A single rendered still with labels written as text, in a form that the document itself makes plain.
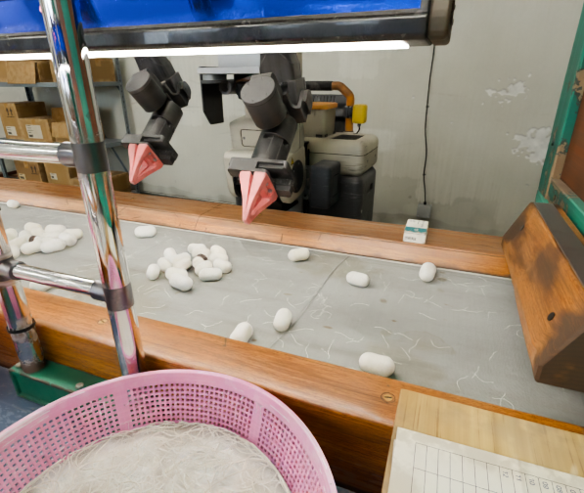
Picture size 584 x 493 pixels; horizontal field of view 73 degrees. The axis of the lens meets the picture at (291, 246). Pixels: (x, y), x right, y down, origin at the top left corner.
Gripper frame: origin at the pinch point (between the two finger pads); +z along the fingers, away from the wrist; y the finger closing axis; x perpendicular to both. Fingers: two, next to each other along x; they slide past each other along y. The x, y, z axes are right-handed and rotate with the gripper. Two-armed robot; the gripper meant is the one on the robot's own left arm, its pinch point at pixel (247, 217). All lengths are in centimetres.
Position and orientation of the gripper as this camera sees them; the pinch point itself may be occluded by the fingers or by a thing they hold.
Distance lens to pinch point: 62.4
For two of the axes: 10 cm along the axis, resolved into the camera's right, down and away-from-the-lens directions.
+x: 2.5, 4.4, 8.6
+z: -2.7, 8.9, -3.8
